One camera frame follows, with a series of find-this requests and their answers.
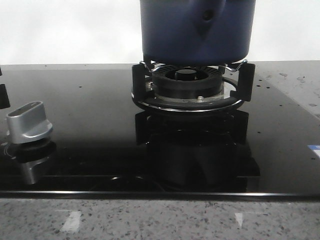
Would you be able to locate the black glass gas stove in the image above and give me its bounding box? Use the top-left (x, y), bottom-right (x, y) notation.
top-left (0, 68), bottom-right (320, 200)

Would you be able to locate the right black pot support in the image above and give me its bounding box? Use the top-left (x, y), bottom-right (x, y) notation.
top-left (131, 60), bottom-right (256, 114)

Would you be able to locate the black pot support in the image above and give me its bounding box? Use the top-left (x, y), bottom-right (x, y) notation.
top-left (131, 60), bottom-right (256, 114)
top-left (0, 83), bottom-right (11, 110)

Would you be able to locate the dark blue cooking pot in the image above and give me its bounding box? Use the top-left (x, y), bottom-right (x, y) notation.
top-left (139, 0), bottom-right (256, 66)

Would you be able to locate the right black gas burner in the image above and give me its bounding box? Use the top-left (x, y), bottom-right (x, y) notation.
top-left (145, 65), bottom-right (223, 103)

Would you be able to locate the blue white sticker label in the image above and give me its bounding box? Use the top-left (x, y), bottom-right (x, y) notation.
top-left (308, 145), bottom-right (320, 158)

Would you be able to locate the left black pot support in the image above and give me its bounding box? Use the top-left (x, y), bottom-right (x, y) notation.
top-left (0, 83), bottom-right (11, 110)

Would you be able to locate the silver stove knob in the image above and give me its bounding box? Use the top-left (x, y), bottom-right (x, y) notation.
top-left (6, 101), bottom-right (53, 144)

